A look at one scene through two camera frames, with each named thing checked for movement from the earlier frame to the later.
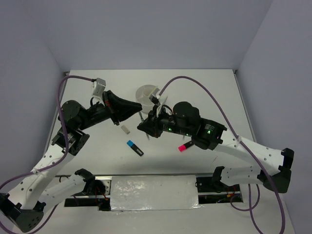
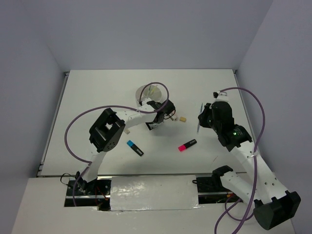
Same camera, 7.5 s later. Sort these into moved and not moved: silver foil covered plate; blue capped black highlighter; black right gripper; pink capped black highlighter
Moved: black right gripper
Not moved: pink capped black highlighter; blue capped black highlighter; silver foil covered plate
